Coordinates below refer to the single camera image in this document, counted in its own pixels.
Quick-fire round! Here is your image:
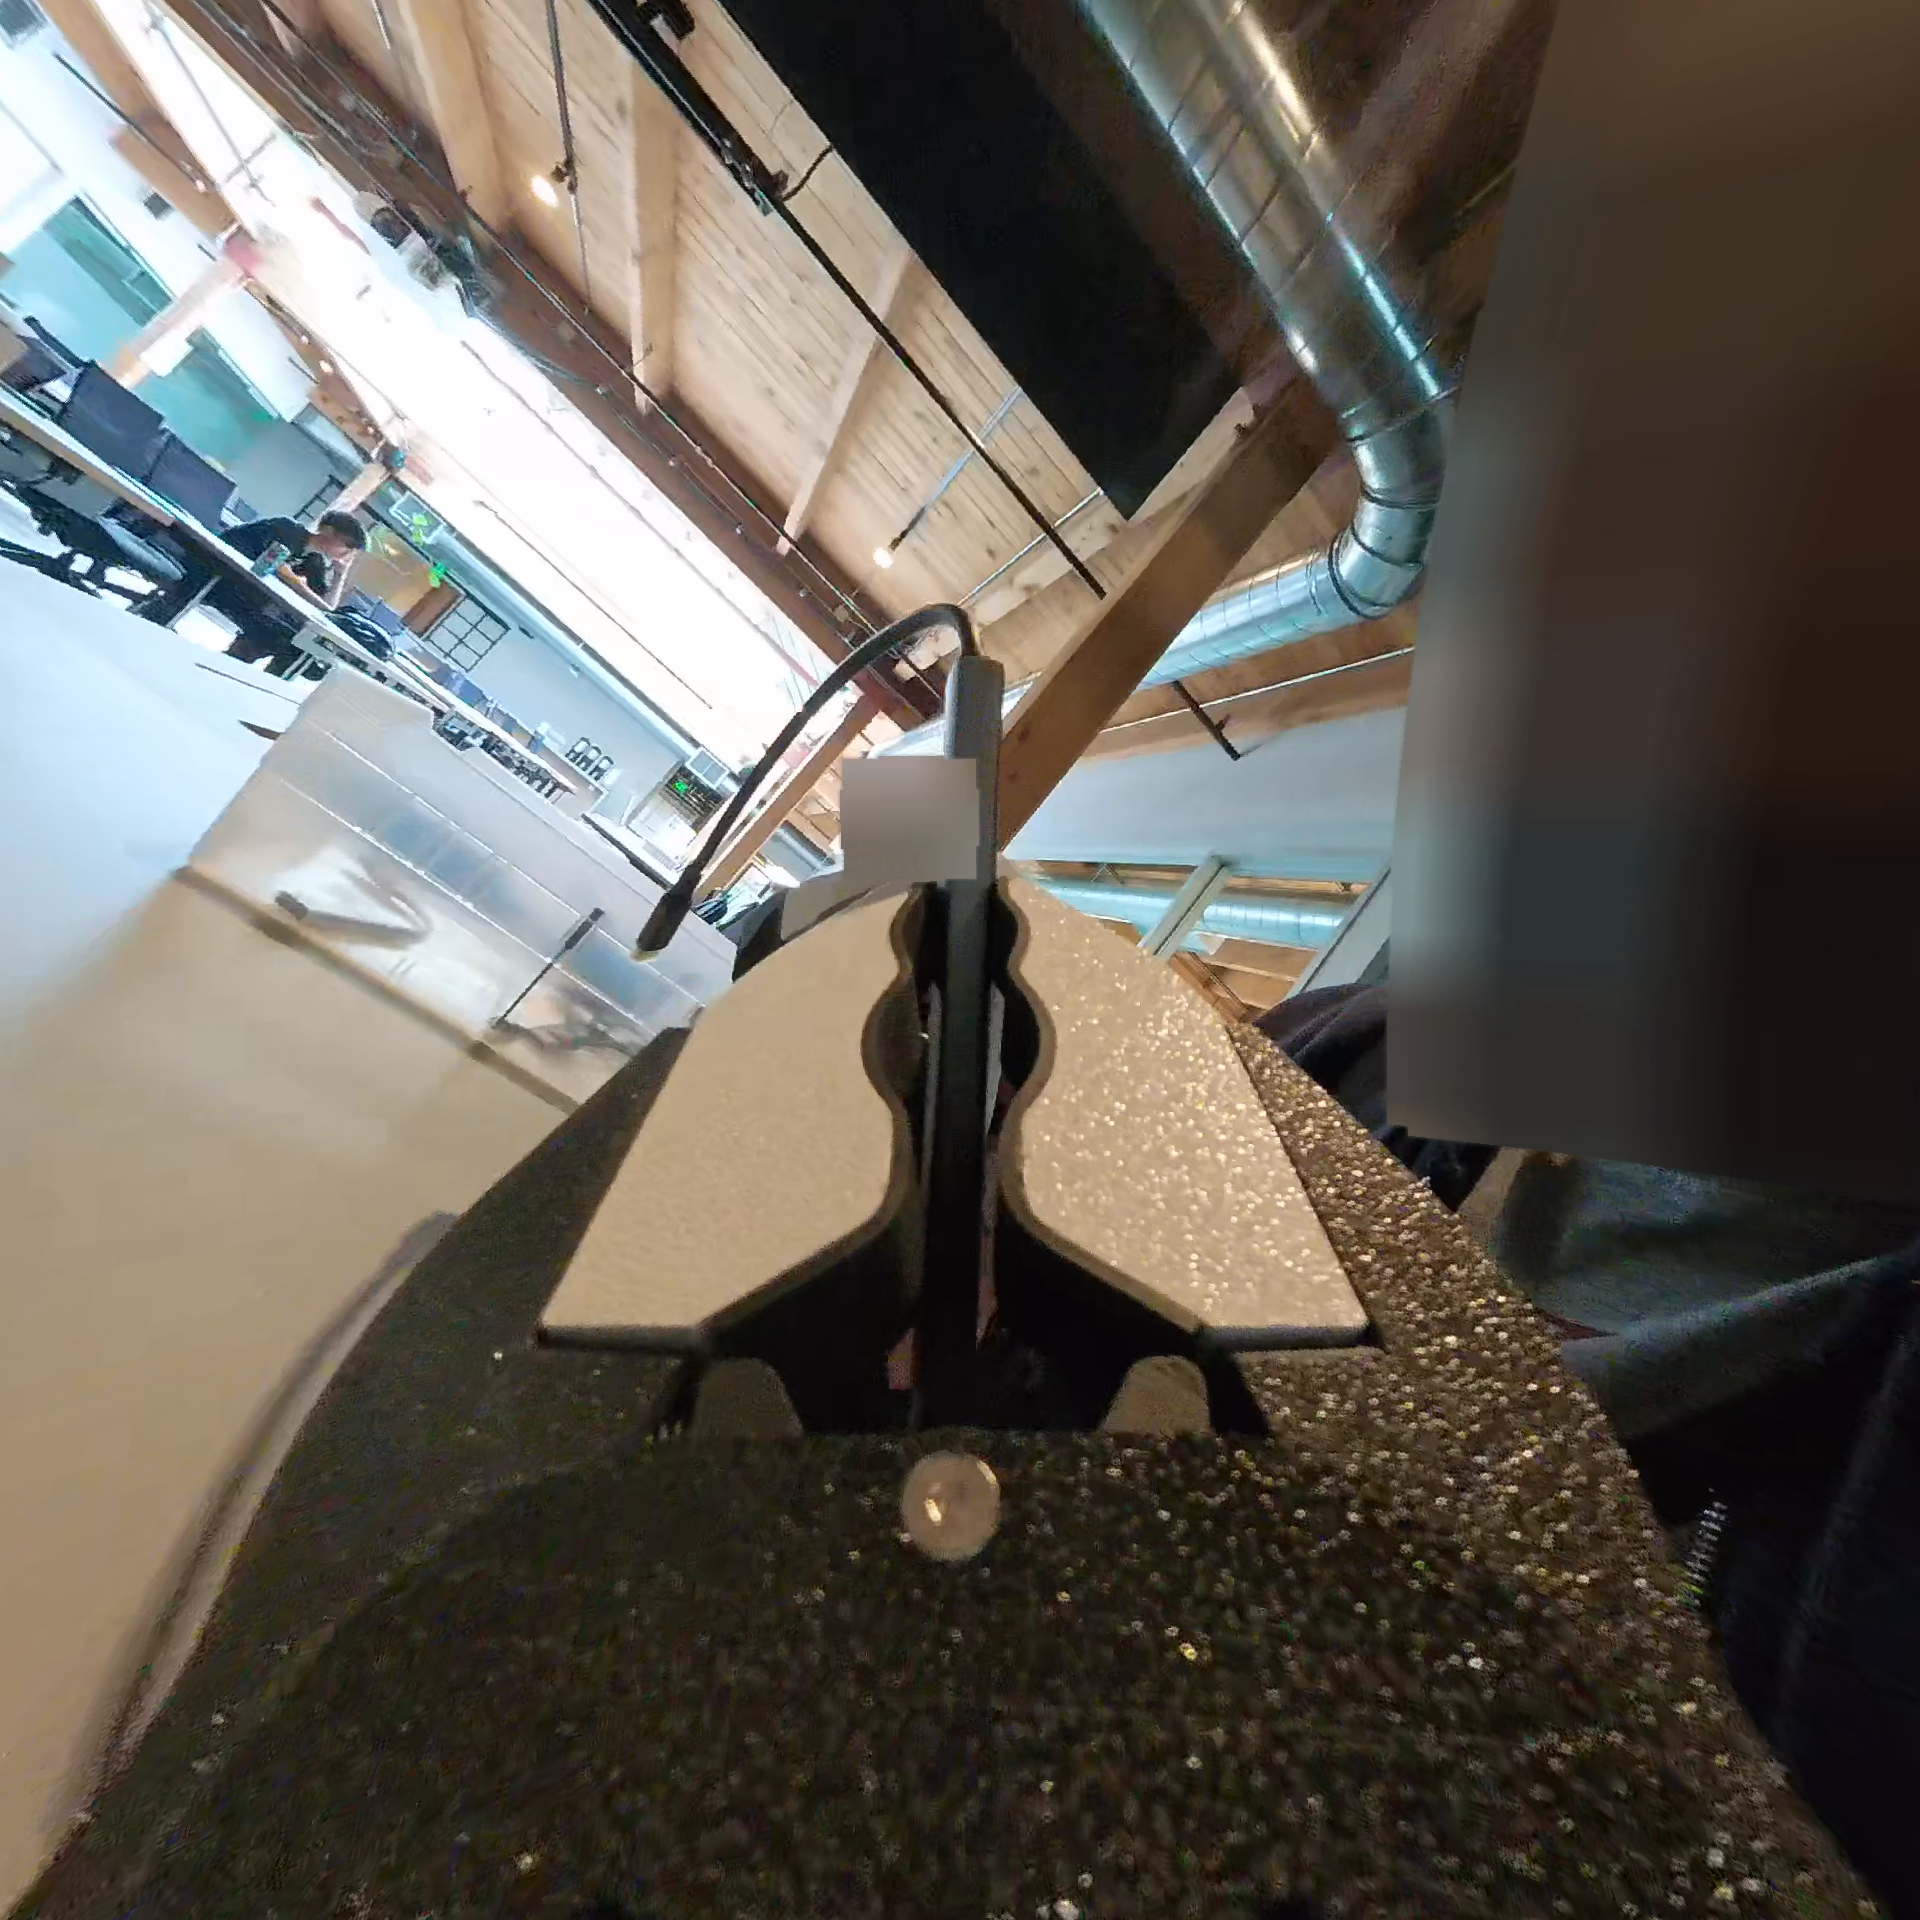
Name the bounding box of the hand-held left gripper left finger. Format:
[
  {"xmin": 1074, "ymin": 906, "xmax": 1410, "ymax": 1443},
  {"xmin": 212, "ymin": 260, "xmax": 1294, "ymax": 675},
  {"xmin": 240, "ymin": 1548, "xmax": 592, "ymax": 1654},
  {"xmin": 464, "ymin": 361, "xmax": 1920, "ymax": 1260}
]
[{"xmin": 537, "ymin": 885, "xmax": 928, "ymax": 1353}]

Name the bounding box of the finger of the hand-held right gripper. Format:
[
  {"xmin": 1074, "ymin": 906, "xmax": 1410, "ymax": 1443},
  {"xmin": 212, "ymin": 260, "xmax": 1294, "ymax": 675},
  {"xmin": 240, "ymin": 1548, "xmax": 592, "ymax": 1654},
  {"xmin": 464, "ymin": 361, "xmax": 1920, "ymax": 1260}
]
[{"xmin": 787, "ymin": 874, "xmax": 909, "ymax": 939}]

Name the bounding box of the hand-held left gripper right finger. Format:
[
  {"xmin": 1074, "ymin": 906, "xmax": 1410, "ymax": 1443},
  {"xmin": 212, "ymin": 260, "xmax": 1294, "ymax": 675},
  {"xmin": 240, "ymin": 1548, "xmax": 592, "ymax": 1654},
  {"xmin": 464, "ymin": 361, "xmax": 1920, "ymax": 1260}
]
[{"xmin": 992, "ymin": 874, "xmax": 1374, "ymax": 1353}]

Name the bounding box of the clear plastic bin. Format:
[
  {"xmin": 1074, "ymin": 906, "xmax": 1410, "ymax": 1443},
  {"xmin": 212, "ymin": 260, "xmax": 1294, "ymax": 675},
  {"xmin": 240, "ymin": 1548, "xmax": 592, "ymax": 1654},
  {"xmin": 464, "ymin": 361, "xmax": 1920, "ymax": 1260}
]
[{"xmin": 180, "ymin": 667, "xmax": 741, "ymax": 1069}]

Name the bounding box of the wooden post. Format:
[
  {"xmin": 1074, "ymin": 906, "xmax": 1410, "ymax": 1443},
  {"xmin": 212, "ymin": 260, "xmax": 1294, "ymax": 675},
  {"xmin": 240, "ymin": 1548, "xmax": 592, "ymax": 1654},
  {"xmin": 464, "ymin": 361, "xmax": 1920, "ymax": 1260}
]
[
  {"xmin": 702, "ymin": 693, "xmax": 885, "ymax": 899},
  {"xmin": 984, "ymin": 369, "xmax": 1344, "ymax": 848}
]

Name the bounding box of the metal air duct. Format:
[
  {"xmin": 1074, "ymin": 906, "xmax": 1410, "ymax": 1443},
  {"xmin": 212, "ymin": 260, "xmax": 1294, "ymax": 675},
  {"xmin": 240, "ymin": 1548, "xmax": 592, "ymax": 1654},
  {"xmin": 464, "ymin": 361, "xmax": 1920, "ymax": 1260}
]
[
  {"xmin": 1036, "ymin": 874, "xmax": 1374, "ymax": 953},
  {"xmin": 1072, "ymin": 0, "xmax": 1501, "ymax": 696}
]

